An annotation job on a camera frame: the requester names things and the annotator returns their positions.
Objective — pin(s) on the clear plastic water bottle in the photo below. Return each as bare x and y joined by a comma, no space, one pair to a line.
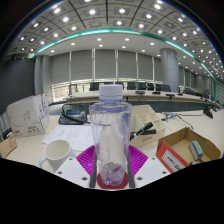
110,133

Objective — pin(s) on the round ceiling lights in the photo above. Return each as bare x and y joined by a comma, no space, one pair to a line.
92,11

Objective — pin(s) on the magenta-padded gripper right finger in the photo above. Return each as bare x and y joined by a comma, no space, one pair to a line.
150,170

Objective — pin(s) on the black marker pen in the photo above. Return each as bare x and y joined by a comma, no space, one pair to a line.
194,163

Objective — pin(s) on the cream divided organizer box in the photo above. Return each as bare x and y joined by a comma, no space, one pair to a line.
143,116

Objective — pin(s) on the flat round red coaster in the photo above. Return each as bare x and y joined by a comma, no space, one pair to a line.
124,183

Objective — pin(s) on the long curved conference desk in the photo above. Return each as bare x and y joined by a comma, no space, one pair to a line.
150,98

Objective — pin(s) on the row of black office chairs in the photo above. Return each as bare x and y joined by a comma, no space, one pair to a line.
141,86

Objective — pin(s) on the black desk microphone base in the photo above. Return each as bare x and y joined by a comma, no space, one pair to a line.
208,112

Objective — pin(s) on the white ceramic mug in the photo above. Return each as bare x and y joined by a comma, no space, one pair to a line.
58,153

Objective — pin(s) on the black stapler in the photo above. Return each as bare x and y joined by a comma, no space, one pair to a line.
145,129

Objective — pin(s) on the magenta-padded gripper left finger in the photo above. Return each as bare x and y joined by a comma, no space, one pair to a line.
71,170

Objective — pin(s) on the black desk device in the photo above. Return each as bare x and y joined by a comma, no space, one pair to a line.
71,116

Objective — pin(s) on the brown box with red label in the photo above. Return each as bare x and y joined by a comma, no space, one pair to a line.
180,146

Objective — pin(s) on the white printed cardboard box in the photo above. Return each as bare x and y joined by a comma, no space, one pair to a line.
26,116

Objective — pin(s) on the brown paper envelope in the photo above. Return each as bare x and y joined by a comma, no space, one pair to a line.
7,146

